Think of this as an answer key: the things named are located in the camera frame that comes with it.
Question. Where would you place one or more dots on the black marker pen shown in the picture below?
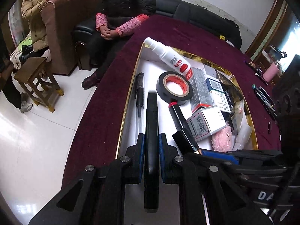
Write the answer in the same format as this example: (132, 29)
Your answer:
(151, 154)

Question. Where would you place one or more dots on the pink fluffy puff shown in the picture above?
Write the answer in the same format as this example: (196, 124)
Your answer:
(222, 140)

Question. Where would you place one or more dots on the seated person black jacket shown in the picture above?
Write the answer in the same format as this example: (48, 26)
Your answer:
(115, 22)

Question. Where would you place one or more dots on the red lipstick black case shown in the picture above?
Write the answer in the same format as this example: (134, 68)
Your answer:
(183, 136)

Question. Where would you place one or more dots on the white red spray bottle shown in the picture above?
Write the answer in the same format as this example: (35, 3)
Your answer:
(169, 56)

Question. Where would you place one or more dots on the black electrical tape roll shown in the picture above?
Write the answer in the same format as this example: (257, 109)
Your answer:
(173, 87)

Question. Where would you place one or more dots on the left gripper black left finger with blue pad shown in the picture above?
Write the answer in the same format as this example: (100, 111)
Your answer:
(97, 195)

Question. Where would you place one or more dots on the person in beige coat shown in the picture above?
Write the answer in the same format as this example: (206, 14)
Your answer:
(31, 12)

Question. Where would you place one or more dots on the small white barcode box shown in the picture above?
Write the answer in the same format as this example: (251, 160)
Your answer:
(205, 122)

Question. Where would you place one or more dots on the grey tall carton box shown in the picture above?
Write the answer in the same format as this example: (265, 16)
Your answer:
(201, 96)

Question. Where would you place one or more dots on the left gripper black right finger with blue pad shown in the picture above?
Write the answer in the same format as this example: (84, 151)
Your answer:
(206, 191)

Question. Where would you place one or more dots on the white gold-rimmed tray box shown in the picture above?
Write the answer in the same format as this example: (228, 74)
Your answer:
(239, 119)

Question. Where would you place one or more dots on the blue white medicine box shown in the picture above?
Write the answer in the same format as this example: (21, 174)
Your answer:
(217, 94)

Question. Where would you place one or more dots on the black gel pen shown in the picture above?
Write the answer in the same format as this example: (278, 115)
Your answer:
(139, 96)

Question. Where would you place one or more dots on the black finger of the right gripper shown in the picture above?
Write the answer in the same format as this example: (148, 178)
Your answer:
(242, 158)

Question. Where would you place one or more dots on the wooden stool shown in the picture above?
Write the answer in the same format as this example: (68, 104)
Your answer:
(37, 80)

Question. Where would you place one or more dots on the black pens on cloth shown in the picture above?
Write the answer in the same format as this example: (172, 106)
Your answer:
(266, 101)

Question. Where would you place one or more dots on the pink thermos cup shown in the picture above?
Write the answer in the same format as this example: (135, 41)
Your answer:
(272, 71)

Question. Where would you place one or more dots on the black leather sofa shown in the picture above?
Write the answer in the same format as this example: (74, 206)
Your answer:
(176, 9)

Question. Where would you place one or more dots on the brown armchair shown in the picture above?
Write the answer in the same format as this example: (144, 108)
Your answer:
(60, 18)

